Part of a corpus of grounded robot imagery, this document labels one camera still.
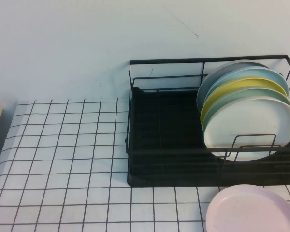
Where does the white plate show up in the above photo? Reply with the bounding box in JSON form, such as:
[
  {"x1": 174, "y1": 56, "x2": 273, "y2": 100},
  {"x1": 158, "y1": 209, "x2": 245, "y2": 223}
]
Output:
[{"x1": 203, "y1": 97, "x2": 290, "y2": 163}]

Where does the grey plate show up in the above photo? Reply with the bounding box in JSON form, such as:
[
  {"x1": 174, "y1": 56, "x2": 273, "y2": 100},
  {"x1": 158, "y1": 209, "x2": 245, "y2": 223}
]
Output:
[{"x1": 196, "y1": 59, "x2": 269, "y2": 113}]

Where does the yellow plate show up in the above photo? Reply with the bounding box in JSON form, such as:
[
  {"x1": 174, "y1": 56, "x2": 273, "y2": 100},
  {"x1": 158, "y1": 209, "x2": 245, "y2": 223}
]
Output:
[{"x1": 200, "y1": 76, "x2": 289, "y2": 127}]

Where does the mint green plate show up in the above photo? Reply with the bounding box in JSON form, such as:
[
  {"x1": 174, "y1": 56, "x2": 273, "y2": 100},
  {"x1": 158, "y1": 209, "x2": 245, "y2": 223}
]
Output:
[{"x1": 202, "y1": 87, "x2": 290, "y2": 133}]

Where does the light blue plate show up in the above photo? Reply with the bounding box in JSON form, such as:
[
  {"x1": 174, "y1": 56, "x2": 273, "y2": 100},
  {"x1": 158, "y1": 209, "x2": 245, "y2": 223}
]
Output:
[{"x1": 203, "y1": 67, "x2": 289, "y2": 105}]

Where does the pink plate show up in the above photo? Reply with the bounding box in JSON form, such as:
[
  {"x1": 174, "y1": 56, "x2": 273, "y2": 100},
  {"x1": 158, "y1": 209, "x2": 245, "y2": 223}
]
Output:
[{"x1": 205, "y1": 184, "x2": 290, "y2": 232}]

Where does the white black-grid tablecloth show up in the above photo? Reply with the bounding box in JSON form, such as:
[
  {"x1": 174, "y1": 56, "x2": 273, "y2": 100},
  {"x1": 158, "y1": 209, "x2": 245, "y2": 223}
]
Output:
[{"x1": 0, "y1": 98, "x2": 290, "y2": 232}]

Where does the black wire dish rack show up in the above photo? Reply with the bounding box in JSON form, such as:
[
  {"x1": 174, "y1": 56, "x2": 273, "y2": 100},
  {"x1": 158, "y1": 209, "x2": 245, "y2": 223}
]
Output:
[{"x1": 125, "y1": 54, "x2": 290, "y2": 188}]

